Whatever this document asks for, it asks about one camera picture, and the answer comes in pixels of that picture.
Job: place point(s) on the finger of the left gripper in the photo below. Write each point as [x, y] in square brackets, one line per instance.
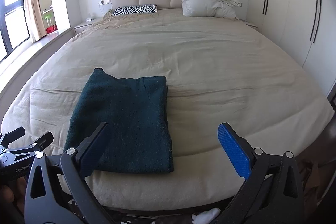
[43, 142]
[10, 137]

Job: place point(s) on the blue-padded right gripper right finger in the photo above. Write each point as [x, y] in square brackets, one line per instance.
[272, 190]

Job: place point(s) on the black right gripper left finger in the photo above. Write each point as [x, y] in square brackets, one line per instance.
[56, 190]

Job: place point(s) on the dark teal knit sweater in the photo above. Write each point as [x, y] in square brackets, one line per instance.
[135, 109]

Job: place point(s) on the person's left hand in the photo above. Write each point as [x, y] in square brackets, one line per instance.
[15, 193]

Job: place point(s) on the black framed window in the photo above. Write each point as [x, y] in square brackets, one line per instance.
[14, 29]

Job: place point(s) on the beige striped curtain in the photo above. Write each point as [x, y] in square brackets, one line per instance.
[34, 19]

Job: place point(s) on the red box on shelf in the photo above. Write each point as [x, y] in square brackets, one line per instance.
[51, 29]

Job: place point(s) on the white bedside table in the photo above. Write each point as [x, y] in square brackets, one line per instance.
[84, 25]

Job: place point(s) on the green bottle on shelf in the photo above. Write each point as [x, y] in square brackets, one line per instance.
[49, 20]

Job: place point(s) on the beige bed sheet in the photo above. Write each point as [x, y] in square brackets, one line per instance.
[217, 70]

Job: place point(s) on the zebra print pillow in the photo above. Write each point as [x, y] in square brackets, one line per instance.
[135, 9]

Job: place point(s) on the white folded duvet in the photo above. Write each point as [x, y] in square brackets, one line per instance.
[211, 8]

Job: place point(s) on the white wall socket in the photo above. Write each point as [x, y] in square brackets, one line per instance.
[104, 2]

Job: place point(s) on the white wardrobe with black handles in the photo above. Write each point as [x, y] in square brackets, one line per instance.
[305, 29]

